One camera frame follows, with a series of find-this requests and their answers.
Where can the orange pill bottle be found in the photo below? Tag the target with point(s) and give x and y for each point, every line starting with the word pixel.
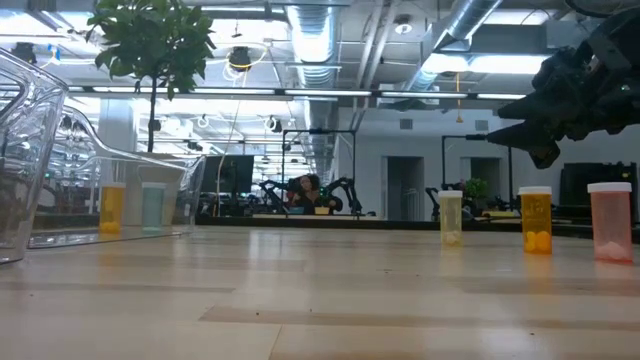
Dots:
pixel 536 220

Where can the black monitor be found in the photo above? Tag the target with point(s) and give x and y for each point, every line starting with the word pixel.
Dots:
pixel 235 172

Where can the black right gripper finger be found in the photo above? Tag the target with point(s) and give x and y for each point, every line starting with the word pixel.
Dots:
pixel 535 137
pixel 530 110

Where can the bright ceiling light panel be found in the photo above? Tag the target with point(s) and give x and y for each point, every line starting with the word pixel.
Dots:
pixel 500 64

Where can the clear plastic bin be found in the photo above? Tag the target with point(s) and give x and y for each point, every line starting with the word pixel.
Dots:
pixel 35 150
pixel 75 150

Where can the long ceiling light strip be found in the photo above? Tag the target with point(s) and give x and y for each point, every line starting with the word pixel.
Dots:
pixel 325 92

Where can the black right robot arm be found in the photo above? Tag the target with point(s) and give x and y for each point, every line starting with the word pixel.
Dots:
pixel 625 35

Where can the green leafy plant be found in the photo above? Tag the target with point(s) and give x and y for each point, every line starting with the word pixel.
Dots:
pixel 155 40

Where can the silver ventilation duct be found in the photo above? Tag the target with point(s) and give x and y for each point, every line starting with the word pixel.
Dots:
pixel 470 17
pixel 312 40

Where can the pink pill bottle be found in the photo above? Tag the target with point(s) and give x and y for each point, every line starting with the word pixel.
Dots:
pixel 611 225

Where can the teal pill bottle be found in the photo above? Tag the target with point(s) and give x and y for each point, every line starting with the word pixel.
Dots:
pixel 153 207

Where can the black frame stand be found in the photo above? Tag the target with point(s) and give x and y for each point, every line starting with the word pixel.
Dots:
pixel 465 136
pixel 320 131

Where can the white plant pot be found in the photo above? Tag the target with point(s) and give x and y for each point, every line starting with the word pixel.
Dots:
pixel 132 200

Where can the black cabinet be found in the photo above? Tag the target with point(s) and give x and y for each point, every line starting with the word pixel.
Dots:
pixel 575 190

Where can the pale yellow pill bottle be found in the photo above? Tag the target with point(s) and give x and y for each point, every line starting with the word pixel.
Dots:
pixel 450 220

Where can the small background plant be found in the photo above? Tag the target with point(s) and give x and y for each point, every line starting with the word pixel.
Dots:
pixel 476 189

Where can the black table frame rail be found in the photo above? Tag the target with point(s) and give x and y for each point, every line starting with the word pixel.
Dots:
pixel 400 225

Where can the black background robot arm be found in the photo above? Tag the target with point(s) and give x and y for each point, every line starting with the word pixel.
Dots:
pixel 350 187
pixel 272 190
pixel 431 197

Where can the person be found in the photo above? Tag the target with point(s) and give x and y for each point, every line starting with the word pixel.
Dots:
pixel 307 192

